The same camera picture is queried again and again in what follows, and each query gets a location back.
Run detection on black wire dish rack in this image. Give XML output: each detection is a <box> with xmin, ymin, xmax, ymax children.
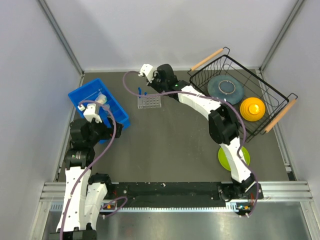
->
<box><xmin>188</xmin><ymin>46</ymin><xmax>298</xmax><ymax>143</ymax></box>

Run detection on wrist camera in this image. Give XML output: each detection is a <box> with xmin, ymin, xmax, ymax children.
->
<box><xmin>138</xmin><ymin>63</ymin><xmax>157</xmax><ymax>83</ymax></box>
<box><xmin>77</xmin><ymin>103</ymin><xmax>103</xmax><ymax>124</ymax></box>

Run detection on blue plastic bin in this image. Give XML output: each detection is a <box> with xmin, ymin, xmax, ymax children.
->
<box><xmin>68</xmin><ymin>78</ymin><xmax>131</xmax><ymax>130</ymax></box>

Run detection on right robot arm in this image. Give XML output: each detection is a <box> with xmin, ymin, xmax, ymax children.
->
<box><xmin>139</xmin><ymin>64</ymin><xmax>260</xmax><ymax>201</ymax></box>

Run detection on bag of white powder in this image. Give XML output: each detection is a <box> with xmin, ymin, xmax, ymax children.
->
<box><xmin>94</xmin><ymin>92</ymin><xmax>108</xmax><ymax>105</ymax></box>

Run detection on clear glass rod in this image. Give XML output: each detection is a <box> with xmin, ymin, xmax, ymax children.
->
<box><xmin>83</xmin><ymin>91</ymin><xmax>99</xmax><ymax>100</ymax></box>

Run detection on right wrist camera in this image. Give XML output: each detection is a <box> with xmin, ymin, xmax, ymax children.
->
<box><xmin>138</xmin><ymin>63</ymin><xmax>157</xmax><ymax>83</ymax></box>

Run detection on clear test tube rack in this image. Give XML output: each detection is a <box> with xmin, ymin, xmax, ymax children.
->
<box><xmin>137</xmin><ymin>96</ymin><xmax>162</xmax><ymax>109</ymax></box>

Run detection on orange bowl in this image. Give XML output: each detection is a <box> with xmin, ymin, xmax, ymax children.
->
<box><xmin>239</xmin><ymin>97</ymin><xmax>266</xmax><ymax>122</ymax></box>

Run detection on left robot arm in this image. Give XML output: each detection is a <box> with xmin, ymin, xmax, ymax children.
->
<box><xmin>49</xmin><ymin>118</ymin><xmax>123</xmax><ymax>240</ymax></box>

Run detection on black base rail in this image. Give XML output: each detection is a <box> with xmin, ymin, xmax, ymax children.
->
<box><xmin>105</xmin><ymin>181</ymin><xmax>238</xmax><ymax>209</ymax></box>

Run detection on green plate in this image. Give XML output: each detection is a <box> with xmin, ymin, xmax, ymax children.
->
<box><xmin>217</xmin><ymin>146</ymin><xmax>251</xmax><ymax>172</ymax></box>

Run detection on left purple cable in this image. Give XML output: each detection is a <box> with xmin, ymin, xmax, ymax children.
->
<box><xmin>58</xmin><ymin>99</ymin><xmax>128</xmax><ymax>240</ymax></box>

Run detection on blue ceramic plate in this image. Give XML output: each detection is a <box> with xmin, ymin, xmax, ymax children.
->
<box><xmin>207</xmin><ymin>75</ymin><xmax>245</xmax><ymax>105</ymax></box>

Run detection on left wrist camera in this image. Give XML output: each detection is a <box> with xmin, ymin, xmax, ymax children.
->
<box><xmin>77</xmin><ymin>103</ymin><xmax>103</xmax><ymax>124</ymax></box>

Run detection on clear glass flask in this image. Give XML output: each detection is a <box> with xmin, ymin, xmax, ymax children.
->
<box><xmin>104</xmin><ymin>103</ymin><xmax>121</xmax><ymax>119</ymax></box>

